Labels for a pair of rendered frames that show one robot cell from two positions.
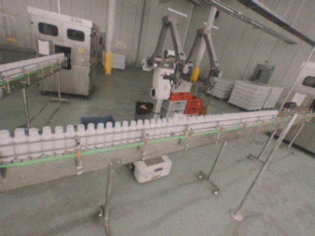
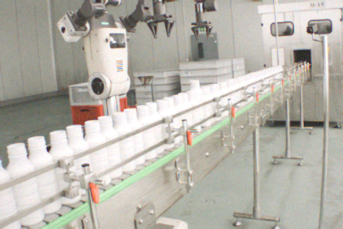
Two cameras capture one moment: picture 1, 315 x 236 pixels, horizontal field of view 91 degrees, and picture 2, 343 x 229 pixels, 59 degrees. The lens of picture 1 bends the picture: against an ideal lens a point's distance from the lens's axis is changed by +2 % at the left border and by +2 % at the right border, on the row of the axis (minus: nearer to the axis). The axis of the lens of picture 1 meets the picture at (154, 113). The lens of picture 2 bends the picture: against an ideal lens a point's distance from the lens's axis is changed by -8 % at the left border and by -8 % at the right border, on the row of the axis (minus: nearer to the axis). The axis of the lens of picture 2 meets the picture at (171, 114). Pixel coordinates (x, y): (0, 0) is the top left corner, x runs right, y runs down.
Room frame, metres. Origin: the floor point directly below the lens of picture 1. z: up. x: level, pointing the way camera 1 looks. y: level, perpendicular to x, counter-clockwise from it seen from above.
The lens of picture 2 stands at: (0.08, 0.50, 1.30)
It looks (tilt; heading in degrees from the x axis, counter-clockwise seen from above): 10 degrees down; 334
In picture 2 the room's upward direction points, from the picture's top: 5 degrees counter-clockwise
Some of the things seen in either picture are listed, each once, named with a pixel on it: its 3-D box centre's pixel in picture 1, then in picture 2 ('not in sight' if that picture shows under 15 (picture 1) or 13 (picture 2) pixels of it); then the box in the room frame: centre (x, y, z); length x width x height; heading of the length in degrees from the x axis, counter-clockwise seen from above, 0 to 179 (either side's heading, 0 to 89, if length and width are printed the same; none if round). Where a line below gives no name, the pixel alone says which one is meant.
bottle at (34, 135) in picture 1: (34, 142); not in sight; (0.68, 0.61, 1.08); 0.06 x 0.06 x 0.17
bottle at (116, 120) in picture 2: (117, 133); (122, 142); (0.94, 0.23, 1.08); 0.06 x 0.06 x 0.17
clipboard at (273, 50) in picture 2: (298, 99); (277, 56); (4.07, -3.52, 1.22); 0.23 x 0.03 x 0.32; 35
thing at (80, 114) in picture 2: (175, 93); (100, 110); (3.78, -0.41, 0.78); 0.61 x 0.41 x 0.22; 132
